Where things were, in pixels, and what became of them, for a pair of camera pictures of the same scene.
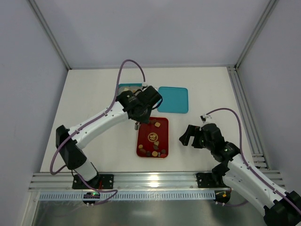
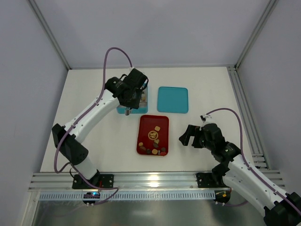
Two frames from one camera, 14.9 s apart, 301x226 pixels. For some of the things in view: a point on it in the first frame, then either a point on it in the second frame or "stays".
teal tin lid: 174,100 stays
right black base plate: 210,180 stays
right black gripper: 195,137 stays
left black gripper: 142,117 -> 131,101
